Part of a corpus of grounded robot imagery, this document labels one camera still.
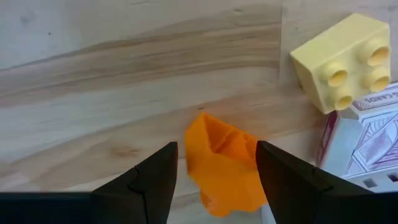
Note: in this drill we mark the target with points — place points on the small yellow square brick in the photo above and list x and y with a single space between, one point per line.
329 49

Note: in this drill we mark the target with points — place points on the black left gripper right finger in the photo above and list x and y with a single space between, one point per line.
311 199

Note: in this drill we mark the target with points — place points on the orange brick with peg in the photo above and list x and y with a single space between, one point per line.
217 174

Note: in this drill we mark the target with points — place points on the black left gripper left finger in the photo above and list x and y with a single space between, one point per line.
124 202

